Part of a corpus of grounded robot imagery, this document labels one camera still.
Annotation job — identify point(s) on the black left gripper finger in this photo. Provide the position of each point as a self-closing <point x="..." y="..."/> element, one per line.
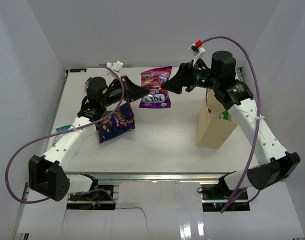
<point x="127" y="82"/>
<point x="136" y="92"/>

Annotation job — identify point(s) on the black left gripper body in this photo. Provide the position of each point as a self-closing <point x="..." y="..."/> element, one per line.
<point x="114" y="95"/>

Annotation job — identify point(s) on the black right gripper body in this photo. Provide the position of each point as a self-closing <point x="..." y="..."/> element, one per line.
<point x="203" y="78"/>

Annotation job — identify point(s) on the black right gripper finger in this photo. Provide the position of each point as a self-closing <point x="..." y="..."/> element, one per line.
<point x="184" y="68"/>
<point x="176" y="83"/>

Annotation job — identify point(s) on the pink Fox's candy bag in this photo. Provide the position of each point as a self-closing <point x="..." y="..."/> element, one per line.
<point x="153" y="81"/>

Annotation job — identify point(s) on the dark blue purple snack bag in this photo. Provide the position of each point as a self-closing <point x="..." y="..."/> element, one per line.
<point x="118" y="123"/>

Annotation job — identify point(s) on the green Fox's candy bag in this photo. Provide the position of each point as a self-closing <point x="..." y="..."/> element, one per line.
<point x="224" y="115"/>

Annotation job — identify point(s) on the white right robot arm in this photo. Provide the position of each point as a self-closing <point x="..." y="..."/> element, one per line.
<point x="275" y="162"/>

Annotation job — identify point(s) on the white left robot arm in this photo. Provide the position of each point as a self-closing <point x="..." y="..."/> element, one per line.
<point x="47" y="173"/>

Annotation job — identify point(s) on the brown paper bag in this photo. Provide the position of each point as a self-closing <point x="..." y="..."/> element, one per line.
<point x="212" y="132"/>

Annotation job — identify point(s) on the small purple candy packet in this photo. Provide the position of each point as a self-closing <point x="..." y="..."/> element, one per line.
<point x="87" y="83"/>

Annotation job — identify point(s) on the left black XDOF label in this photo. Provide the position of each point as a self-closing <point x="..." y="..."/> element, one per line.
<point x="77" y="70"/>

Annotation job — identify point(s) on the teal white snack packet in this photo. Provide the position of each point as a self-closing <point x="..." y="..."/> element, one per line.
<point x="60" y="130"/>

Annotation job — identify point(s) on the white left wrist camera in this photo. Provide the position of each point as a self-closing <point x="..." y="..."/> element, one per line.
<point x="115" y="66"/>

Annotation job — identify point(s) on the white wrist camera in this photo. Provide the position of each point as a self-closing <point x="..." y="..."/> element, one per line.
<point x="115" y="66"/>
<point x="197" y="50"/>

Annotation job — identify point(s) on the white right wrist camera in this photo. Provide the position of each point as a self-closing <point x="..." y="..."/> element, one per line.
<point x="197" y="50"/>

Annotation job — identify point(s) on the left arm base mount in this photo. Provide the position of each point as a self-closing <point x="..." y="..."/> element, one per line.
<point x="97" y="200"/>

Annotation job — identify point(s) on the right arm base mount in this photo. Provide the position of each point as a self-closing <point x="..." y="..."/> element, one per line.
<point x="214" y="201"/>

